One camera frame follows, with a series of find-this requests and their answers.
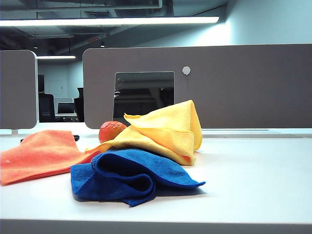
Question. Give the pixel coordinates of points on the yellow microfiber rag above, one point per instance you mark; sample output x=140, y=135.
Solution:
x=165, y=131

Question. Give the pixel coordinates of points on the blue microfiber rag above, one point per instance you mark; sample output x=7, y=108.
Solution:
x=158, y=167

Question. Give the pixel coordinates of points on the orange microfiber rag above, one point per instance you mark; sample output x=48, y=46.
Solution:
x=41, y=156

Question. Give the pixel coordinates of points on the square frameless mirror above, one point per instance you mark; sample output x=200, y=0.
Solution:
x=143, y=92

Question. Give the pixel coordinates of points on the orange fruit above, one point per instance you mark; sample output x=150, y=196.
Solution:
x=109, y=132

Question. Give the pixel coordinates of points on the small black object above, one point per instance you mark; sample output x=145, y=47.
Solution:
x=76, y=137

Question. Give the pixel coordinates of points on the black computer monitor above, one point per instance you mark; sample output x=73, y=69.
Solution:
x=65, y=108

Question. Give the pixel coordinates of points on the wide brown desk partition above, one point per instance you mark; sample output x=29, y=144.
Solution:
x=243, y=92

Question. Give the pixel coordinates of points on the black office chair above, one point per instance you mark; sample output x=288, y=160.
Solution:
x=45, y=107

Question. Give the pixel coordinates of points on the long ceiling light strip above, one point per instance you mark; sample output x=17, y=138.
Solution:
x=97, y=22

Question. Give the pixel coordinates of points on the short ceiling light strip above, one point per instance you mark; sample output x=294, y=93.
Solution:
x=56, y=57

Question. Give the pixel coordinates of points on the narrow brown desk partition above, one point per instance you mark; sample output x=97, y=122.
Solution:
x=17, y=92

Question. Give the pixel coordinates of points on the white adhesive wall hook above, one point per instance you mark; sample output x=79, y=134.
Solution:
x=186, y=70

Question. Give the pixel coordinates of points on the white partition foot bracket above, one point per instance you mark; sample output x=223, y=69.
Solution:
x=14, y=131

